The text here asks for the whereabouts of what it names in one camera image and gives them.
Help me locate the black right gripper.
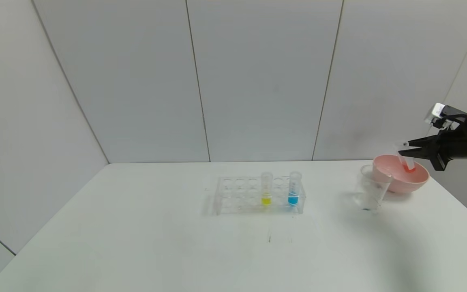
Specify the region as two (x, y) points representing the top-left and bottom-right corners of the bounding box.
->
(398, 125), (467, 171)

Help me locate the test tube with red pigment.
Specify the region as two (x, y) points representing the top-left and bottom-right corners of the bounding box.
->
(398, 142), (417, 173)

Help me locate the test tube with blue pigment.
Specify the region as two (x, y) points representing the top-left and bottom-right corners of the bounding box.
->
(288, 172), (302, 207)

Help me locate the test tube with yellow pigment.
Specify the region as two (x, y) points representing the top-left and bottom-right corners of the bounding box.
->
(261, 172), (274, 206)

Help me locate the clear plastic test tube rack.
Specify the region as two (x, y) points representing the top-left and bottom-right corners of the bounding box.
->
(213, 175), (306, 215)

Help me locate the pink bowl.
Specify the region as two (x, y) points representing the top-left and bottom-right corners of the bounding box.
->
(372, 155), (430, 194)

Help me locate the clear plastic beaker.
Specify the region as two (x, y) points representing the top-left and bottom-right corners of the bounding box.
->
(352, 165), (392, 212)

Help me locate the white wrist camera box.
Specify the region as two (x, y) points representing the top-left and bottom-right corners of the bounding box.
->
(424, 103), (467, 130)

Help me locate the black camera cable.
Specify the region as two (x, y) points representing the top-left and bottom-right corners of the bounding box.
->
(438, 115), (467, 136)

